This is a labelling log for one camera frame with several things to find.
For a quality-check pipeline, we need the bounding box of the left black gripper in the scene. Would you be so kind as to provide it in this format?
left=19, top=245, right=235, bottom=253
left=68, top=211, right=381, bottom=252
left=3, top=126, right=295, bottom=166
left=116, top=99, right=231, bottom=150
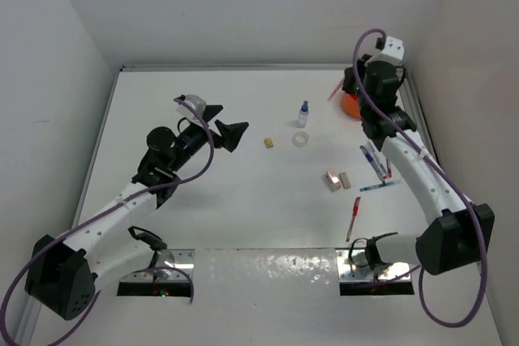
left=167, top=104, right=246, bottom=172

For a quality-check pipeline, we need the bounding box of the thin pink pen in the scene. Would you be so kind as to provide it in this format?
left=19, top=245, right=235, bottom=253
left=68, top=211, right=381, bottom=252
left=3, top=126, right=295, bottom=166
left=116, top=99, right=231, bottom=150
left=327, top=80, right=344, bottom=102

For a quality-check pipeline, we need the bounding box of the red gel pen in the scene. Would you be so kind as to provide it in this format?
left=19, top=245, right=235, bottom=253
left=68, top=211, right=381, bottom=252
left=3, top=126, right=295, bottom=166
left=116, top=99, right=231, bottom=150
left=345, top=196, right=361, bottom=242

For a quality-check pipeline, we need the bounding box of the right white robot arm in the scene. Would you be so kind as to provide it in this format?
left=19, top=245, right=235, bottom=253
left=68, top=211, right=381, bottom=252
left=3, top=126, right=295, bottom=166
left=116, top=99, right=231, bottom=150
left=342, top=54, right=495, bottom=276

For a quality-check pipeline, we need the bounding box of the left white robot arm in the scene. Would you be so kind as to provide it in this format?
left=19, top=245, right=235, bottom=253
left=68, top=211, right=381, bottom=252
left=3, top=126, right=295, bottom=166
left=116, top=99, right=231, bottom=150
left=24, top=97, right=249, bottom=320

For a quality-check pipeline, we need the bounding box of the orange round pen holder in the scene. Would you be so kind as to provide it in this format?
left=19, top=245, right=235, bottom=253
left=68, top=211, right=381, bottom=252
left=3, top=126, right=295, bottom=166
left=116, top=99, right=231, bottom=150
left=341, top=93, right=362, bottom=120

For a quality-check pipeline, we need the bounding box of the tan eraser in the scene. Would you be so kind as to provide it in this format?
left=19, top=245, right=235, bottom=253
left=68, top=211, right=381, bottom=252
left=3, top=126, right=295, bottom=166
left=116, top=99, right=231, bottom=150
left=264, top=138, right=273, bottom=148

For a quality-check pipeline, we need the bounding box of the blue clear pen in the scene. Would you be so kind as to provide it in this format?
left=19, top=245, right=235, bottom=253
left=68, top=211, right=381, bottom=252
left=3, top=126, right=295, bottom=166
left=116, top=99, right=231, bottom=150
left=359, top=145, right=385, bottom=182

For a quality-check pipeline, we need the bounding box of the clear tape roll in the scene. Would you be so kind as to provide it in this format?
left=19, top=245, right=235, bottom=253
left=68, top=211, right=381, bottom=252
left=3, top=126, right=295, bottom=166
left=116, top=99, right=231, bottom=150
left=292, top=131, right=310, bottom=147

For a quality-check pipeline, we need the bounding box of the blue cap spray bottle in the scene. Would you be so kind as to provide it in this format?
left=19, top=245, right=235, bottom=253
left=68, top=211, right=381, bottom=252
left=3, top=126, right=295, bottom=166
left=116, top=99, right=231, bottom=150
left=297, top=100, right=309, bottom=128

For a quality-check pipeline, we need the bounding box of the light blue pen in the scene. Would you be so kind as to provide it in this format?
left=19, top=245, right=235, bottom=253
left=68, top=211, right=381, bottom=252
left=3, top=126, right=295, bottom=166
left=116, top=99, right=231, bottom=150
left=359, top=179, right=401, bottom=192

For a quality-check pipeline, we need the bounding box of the beige staple box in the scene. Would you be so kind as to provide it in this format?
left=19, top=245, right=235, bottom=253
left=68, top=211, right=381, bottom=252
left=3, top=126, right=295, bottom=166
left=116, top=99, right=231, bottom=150
left=339, top=172, right=351, bottom=189

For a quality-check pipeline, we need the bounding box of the pink white stapler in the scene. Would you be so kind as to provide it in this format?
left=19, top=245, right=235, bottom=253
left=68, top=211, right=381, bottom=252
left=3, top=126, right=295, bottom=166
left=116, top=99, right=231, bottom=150
left=324, top=171, right=342, bottom=192

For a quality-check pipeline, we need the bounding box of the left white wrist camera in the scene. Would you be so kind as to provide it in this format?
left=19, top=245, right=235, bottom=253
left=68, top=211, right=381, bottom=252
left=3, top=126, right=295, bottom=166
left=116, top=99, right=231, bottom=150
left=174, top=95, right=207, bottom=122

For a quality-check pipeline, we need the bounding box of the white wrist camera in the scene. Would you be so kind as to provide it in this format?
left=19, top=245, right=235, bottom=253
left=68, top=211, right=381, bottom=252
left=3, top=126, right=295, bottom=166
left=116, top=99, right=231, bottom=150
left=174, top=95, right=207, bottom=122
left=374, top=36, right=405, bottom=66

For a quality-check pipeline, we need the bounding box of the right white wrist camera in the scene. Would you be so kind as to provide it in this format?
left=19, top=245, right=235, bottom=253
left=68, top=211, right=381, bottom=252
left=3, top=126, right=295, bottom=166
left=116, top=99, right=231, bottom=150
left=374, top=36, right=405, bottom=66

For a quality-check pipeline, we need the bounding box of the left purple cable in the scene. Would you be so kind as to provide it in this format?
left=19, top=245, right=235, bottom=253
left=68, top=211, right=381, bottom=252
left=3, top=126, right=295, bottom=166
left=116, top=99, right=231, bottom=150
left=0, top=96, right=216, bottom=346

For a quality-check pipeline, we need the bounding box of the purple cable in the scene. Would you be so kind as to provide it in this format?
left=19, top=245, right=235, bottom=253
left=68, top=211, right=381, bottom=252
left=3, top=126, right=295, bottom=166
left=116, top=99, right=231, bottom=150
left=351, top=28, right=487, bottom=329
left=0, top=96, right=216, bottom=346

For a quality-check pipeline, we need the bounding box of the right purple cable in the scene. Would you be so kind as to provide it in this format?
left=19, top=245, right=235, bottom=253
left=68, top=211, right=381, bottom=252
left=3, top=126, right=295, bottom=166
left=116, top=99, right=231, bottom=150
left=351, top=28, right=487, bottom=329

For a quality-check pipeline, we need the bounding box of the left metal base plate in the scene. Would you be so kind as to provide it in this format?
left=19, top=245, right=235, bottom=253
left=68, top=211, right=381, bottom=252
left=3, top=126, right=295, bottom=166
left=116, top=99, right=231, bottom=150
left=120, top=250, right=195, bottom=283

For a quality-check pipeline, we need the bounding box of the metal base plate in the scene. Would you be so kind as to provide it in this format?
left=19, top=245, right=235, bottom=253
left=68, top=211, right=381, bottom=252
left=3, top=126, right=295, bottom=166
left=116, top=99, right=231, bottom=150
left=120, top=250, right=195, bottom=283
left=336, top=248, right=411, bottom=284

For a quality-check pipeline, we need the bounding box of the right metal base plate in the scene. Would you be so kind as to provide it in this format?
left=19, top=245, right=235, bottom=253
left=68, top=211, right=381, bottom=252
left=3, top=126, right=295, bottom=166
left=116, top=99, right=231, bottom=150
left=336, top=248, right=411, bottom=284

